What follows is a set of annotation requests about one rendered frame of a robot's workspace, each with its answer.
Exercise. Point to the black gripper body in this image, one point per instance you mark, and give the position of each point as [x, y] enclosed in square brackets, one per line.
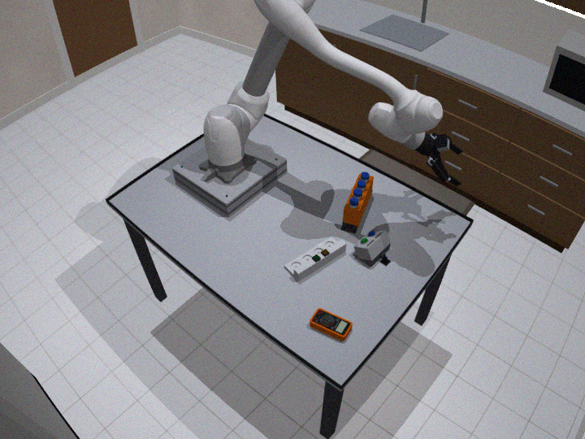
[426, 148]

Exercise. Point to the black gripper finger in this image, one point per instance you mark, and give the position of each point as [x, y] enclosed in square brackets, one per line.
[452, 147]
[439, 169]

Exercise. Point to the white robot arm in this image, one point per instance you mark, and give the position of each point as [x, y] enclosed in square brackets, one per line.
[227, 127]

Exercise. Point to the orange pocket multimeter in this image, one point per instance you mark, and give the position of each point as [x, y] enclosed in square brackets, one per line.
[331, 324]

